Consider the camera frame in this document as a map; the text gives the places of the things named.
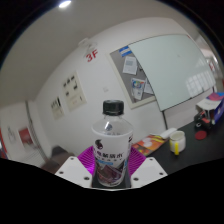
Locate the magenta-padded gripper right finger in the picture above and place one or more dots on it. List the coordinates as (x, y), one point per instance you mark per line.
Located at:
(146, 168)

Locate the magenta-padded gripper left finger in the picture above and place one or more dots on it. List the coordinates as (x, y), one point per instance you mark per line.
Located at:
(75, 168)

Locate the clear black-capped drink bottle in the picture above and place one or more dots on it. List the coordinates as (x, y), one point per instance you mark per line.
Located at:
(112, 146)

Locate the flat white case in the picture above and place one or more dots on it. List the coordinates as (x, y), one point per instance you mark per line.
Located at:
(168, 132)

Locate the red and black tool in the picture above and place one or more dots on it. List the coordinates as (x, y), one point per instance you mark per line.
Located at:
(203, 119)

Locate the grey pin board with papers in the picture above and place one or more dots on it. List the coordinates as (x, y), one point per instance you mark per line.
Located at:
(133, 76)

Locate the blue and white cardboard box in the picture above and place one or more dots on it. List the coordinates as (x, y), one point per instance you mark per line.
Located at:
(215, 103)

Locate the red floor number sign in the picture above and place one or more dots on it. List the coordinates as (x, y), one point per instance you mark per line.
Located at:
(91, 55)

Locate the ceiling light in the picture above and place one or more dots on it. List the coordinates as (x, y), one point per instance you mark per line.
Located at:
(64, 4)

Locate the small white wall poster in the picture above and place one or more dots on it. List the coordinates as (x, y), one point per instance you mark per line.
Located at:
(57, 108)

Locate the large white wall poster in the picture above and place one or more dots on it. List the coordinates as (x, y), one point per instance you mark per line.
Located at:
(74, 91)

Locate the large wall whiteboard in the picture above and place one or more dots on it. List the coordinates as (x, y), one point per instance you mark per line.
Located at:
(173, 66)

